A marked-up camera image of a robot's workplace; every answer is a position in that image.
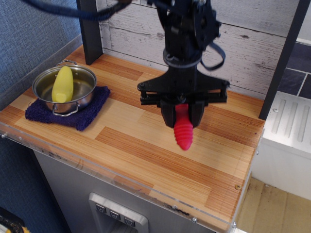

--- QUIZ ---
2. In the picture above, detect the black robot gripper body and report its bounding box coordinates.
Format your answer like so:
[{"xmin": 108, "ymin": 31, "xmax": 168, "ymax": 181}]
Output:
[{"xmin": 137, "ymin": 66, "xmax": 230, "ymax": 106}]

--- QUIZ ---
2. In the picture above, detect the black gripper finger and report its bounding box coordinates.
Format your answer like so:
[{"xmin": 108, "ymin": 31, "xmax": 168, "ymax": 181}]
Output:
[
  {"xmin": 160, "ymin": 100, "xmax": 176, "ymax": 128},
  {"xmin": 189, "ymin": 101, "xmax": 205, "ymax": 128}
]

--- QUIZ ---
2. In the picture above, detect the red handled metal fork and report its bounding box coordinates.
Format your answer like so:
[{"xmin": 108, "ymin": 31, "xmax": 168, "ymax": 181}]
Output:
[{"xmin": 173, "ymin": 104, "xmax": 193, "ymax": 150}]

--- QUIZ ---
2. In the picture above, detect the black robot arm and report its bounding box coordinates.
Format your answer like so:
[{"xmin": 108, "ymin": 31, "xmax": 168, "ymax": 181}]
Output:
[{"xmin": 138, "ymin": 0, "xmax": 230, "ymax": 128}]

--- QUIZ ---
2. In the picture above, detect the small steel pot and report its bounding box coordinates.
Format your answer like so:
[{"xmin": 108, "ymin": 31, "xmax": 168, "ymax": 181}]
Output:
[{"xmin": 32, "ymin": 60, "xmax": 97, "ymax": 117}]

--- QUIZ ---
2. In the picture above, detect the white ridged cabinet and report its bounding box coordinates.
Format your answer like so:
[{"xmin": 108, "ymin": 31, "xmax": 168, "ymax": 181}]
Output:
[{"xmin": 251, "ymin": 92, "xmax": 311, "ymax": 199}]

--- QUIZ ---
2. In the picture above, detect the yellow toy corn cob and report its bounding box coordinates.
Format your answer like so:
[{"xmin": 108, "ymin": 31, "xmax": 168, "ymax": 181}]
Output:
[{"xmin": 52, "ymin": 66, "xmax": 73, "ymax": 103}]

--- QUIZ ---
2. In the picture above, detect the grey toy fridge front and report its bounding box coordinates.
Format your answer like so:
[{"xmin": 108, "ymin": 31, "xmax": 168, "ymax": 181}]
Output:
[{"xmin": 35, "ymin": 151, "xmax": 211, "ymax": 233}]

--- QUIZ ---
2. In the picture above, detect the silver dispenser button panel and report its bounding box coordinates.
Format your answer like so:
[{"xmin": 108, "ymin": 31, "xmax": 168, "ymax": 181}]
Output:
[{"xmin": 88, "ymin": 192, "xmax": 149, "ymax": 233}]

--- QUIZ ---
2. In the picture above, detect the purple terry cloth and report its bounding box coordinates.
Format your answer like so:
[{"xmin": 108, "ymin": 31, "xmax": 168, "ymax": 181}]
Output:
[{"xmin": 25, "ymin": 86, "xmax": 110, "ymax": 131}]

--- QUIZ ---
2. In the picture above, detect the clear acrylic table edge guard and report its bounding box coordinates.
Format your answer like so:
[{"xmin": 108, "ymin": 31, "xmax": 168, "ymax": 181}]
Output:
[{"xmin": 0, "ymin": 118, "xmax": 263, "ymax": 233}]

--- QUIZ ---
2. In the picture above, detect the yellow black object bottom left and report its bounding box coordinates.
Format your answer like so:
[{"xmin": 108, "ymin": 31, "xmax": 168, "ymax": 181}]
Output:
[{"xmin": 0, "ymin": 215, "xmax": 30, "ymax": 233}]

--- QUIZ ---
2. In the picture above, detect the right black upright post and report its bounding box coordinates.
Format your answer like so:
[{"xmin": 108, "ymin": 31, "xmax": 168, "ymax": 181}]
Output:
[{"xmin": 259, "ymin": 0, "xmax": 311, "ymax": 120}]

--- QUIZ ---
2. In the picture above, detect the black upright post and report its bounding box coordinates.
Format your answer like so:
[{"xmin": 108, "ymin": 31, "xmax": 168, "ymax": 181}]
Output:
[
  {"xmin": 76, "ymin": 0, "xmax": 103, "ymax": 65},
  {"xmin": 259, "ymin": 0, "xmax": 311, "ymax": 120}
]

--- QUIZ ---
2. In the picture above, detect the left black upright post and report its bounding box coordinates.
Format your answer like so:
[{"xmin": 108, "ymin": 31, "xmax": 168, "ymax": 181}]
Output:
[{"xmin": 76, "ymin": 0, "xmax": 103, "ymax": 65}]

